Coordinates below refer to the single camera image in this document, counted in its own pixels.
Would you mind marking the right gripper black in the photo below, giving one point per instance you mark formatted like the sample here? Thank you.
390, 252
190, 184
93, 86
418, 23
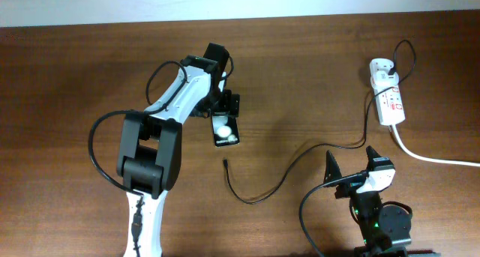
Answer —
331, 170

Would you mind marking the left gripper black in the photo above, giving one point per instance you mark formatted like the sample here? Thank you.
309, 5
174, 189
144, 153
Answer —
225, 106

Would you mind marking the black smartphone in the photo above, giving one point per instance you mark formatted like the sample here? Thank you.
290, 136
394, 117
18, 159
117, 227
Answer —
225, 131

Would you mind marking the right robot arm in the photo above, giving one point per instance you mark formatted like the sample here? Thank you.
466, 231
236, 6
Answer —
385, 226

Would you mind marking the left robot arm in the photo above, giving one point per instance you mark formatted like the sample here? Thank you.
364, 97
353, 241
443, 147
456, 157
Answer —
150, 153

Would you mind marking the white usb charger adapter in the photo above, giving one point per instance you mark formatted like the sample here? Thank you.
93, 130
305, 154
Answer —
381, 73

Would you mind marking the white power strip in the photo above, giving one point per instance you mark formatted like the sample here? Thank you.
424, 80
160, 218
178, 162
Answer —
389, 105

